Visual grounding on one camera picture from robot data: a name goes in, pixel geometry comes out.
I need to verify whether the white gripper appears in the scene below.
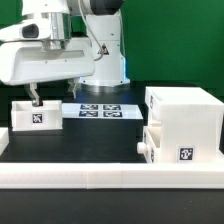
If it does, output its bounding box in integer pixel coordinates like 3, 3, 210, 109
0, 37, 95, 107

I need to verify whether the white drawer box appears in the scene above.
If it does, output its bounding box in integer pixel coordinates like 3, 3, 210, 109
11, 100, 63, 131
137, 127, 161, 164

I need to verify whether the white drawer box front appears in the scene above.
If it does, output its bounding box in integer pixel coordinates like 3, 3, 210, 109
137, 127, 161, 164

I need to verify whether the white drawer cabinet frame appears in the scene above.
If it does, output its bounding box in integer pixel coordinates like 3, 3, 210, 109
145, 87, 224, 164

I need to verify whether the white marker sheet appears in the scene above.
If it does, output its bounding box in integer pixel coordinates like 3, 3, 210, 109
62, 103, 143, 120

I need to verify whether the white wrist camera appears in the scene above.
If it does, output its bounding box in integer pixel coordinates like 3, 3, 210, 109
0, 21, 49, 42

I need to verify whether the white left border wall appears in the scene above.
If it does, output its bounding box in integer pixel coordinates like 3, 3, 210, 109
0, 127, 9, 155

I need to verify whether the white border wall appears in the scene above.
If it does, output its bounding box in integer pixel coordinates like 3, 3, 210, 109
0, 163, 224, 189
0, 127, 9, 155

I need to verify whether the grey hanging cable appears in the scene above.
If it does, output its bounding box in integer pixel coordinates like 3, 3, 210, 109
77, 0, 104, 63

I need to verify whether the white front border wall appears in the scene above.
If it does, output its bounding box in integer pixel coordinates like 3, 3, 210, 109
0, 163, 224, 189

